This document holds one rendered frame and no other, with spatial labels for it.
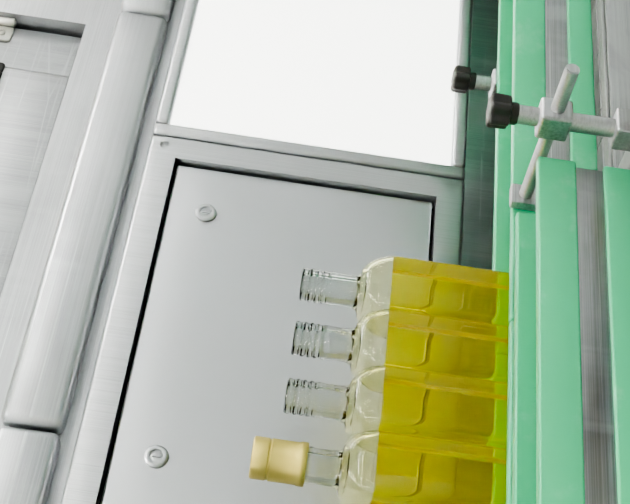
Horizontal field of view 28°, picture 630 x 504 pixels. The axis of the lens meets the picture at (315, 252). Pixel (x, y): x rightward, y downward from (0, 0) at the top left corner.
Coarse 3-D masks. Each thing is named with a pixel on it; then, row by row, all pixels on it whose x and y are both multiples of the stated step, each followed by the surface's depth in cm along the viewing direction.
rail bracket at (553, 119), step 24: (576, 72) 99; (504, 96) 103; (504, 120) 103; (528, 120) 103; (552, 120) 102; (576, 120) 103; (600, 120) 103; (624, 120) 103; (624, 144) 103; (528, 168) 109; (528, 192) 111
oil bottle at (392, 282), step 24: (384, 264) 109; (408, 264) 109; (432, 264) 109; (360, 288) 108; (384, 288) 107; (408, 288) 107; (432, 288) 108; (456, 288) 108; (480, 288) 108; (504, 288) 108; (360, 312) 109; (432, 312) 107; (456, 312) 107; (480, 312) 107; (504, 312) 107
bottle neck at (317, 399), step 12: (288, 384) 102; (300, 384) 102; (312, 384) 102; (324, 384) 102; (288, 396) 101; (300, 396) 101; (312, 396) 101; (324, 396) 101; (336, 396) 101; (288, 408) 101; (300, 408) 101; (312, 408) 101; (324, 408) 101; (336, 408) 101
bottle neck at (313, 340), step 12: (300, 324) 106; (312, 324) 106; (300, 336) 105; (312, 336) 105; (324, 336) 105; (336, 336) 105; (348, 336) 105; (300, 348) 105; (312, 348) 105; (324, 348) 105; (336, 348) 105; (348, 348) 105; (336, 360) 106
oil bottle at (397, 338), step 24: (384, 312) 105; (408, 312) 106; (360, 336) 104; (384, 336) 104; (408, 336) 104; (432, 336) 104; (456, 336) 105; (480, 336) 105; (504, 336) 105; (360, 360) 104; (384, 360) 103; (408, 360) 103; (432, 360) 103; (456, 360) 103; (480, 360) 104; (504, 360) 104
